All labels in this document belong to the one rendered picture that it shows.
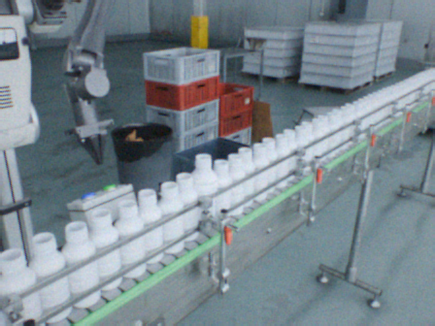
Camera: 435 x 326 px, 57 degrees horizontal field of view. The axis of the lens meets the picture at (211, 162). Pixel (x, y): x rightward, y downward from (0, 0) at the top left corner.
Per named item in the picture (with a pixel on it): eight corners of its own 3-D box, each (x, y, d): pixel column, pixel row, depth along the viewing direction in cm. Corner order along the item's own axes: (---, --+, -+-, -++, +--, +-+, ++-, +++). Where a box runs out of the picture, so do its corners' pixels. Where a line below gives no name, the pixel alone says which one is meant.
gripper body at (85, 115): (116, 126, 97) (107, 96, 96) (78, 135, 90) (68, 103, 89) (101, 129, 102) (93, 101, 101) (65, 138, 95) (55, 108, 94)
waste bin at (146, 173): (142, 229, 287) (137, 146, 263) (105, 209, 314) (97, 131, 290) (186, 207, 319) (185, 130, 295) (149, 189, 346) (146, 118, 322)
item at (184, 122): (181, 137, 341) (181, 112, 332) (145, 128, 362) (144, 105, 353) (219, 120, 388) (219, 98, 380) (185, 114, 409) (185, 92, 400)
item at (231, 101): (220, 117, 397) (221, 96, 389) (189, 111, 420) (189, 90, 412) (253, 106, 442) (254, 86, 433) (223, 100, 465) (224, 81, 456)
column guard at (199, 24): (199, 59, 1074) (200, 16, 1032) (188, 58, 1097) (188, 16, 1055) (209, 58, 1101) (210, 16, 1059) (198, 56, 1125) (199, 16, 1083)
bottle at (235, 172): (217, 213, 110) (219, 158, 104) (226, 205, 115) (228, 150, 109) (238, 218, 108) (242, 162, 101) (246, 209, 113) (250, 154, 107)
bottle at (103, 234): (115, 270, 87) (109, 203, 81) (127, 284, 82) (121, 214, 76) (88, 280, 83) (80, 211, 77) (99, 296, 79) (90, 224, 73)
